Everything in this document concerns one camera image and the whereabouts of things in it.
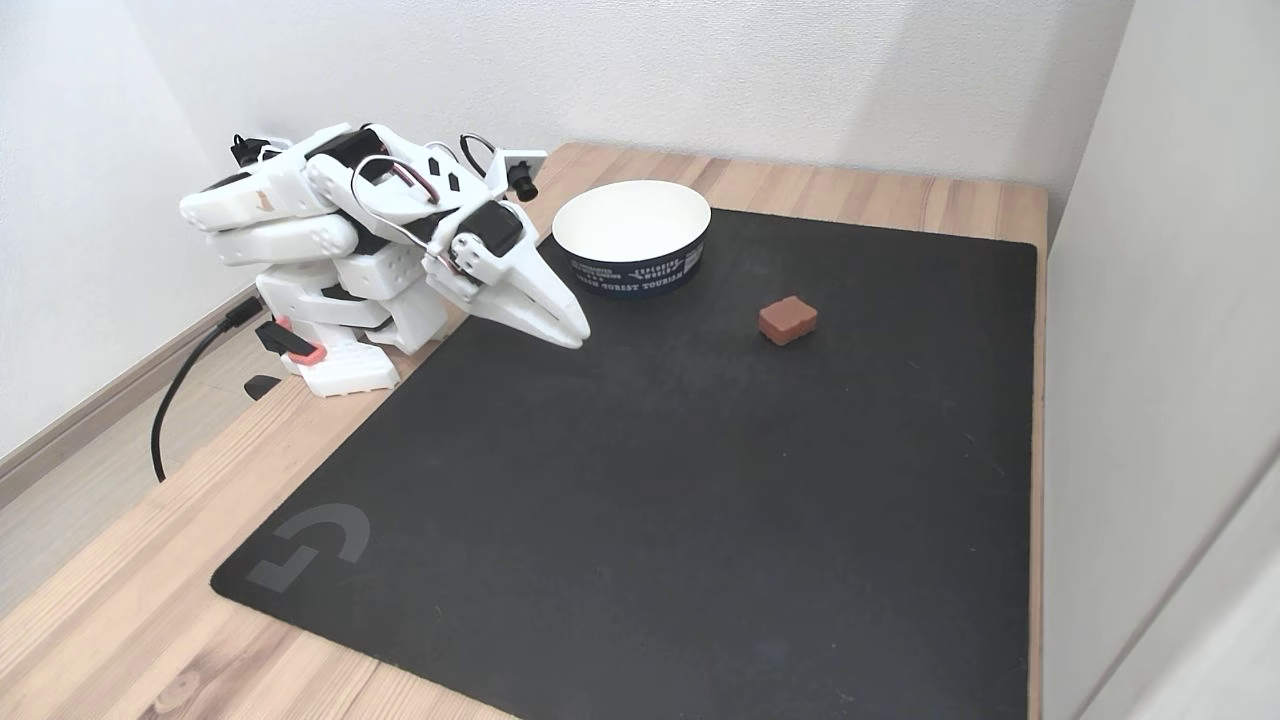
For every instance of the brown block toy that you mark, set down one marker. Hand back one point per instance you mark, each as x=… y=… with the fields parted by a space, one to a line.
x=788 y=320

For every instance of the white paper bowl navy band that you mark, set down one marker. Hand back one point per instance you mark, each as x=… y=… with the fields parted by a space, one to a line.
x=630 y=225

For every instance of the black desk mat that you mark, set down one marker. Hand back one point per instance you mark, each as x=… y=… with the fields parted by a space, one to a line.
x=650 y=500

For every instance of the black and red table clamp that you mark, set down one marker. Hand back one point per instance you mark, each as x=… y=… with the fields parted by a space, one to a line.
x=290 y=342

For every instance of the black power adapter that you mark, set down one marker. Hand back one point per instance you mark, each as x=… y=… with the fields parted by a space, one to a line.
x=246 y=152

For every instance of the beige wall baseboard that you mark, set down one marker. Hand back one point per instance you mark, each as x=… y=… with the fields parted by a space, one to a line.
x=90 y=410

